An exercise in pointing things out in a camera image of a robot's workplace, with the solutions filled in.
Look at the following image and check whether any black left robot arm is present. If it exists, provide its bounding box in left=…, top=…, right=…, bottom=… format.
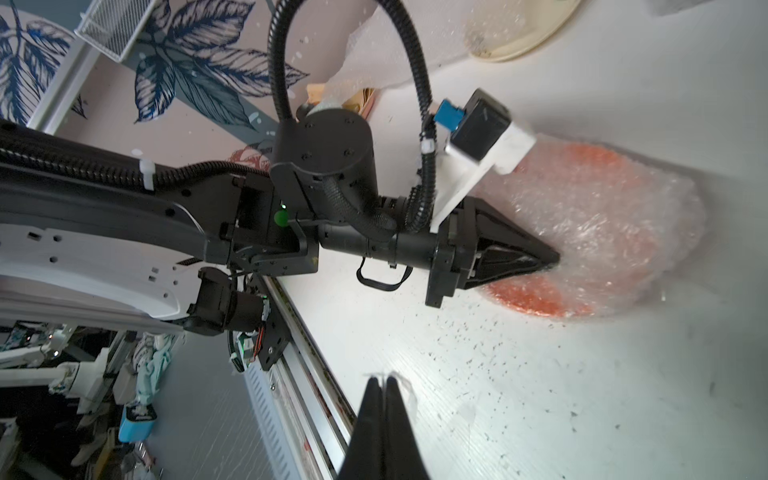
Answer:
left=1, top=1, right=560, bottom=336

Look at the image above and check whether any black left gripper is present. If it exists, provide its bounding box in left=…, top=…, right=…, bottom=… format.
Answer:
left=425, top=197, right=561, bottom=308

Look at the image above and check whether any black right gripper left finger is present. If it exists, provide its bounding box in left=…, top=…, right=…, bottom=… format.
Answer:
left=337, top=377, right=384, bottom=480

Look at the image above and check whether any cream plate with dark spot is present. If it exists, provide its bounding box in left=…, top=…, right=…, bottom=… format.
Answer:
left=463, top=0, right=582, bottom=62

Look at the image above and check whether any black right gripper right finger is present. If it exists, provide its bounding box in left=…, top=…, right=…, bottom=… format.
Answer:
left=383, top=376, right=430, bottom=480

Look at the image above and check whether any stack of bubble wrap sheets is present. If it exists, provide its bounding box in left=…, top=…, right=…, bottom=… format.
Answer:
left=323, top=0, right=473, bottom=103

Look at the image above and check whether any beige patterned plate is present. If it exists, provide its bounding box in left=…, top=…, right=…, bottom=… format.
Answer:
left=306, top=83, right=378, bottom=119

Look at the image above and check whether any white wire mesh shelf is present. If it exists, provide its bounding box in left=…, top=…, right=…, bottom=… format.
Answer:
left=74, top=0, right=158, bottom=63

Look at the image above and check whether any orange plastic plate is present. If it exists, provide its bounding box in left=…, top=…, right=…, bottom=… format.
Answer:
left=482, top=142, right=667, bottom=319

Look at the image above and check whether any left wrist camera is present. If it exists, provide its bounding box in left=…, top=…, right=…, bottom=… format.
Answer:
left=429, top=89, right=537, bottom=233

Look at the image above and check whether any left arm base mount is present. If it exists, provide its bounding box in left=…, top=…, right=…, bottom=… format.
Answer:
left=225, top=279, right=292, bottom=373

